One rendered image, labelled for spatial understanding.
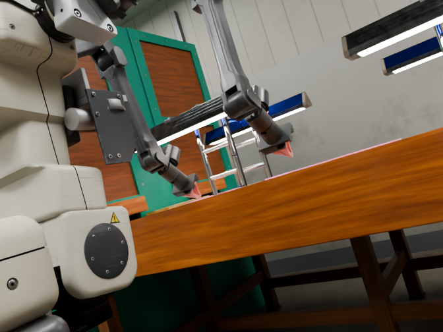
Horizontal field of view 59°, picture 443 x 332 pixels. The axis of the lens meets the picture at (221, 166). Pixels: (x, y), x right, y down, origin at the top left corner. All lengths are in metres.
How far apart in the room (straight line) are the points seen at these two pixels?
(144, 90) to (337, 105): 1.45
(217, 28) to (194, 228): 0.57
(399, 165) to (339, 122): 2.11
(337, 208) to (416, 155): 0.21
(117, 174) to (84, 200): 1.13
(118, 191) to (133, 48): 0.84
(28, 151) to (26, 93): 0.11
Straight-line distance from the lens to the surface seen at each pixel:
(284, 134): 1.10
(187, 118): 1.52
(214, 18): 1.14
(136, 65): 2.28
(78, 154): 1.81
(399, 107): 2.94
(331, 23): 3.12
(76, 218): 0.76
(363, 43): 1.24
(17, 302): 0.50
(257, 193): 1.04
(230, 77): 1.04
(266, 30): 3.29
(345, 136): 2.99
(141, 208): 1.85
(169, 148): 1.42
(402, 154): 0.91
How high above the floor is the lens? 0.77
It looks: 4 degrees up
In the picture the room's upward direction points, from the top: 17 degrees counter-clockwise
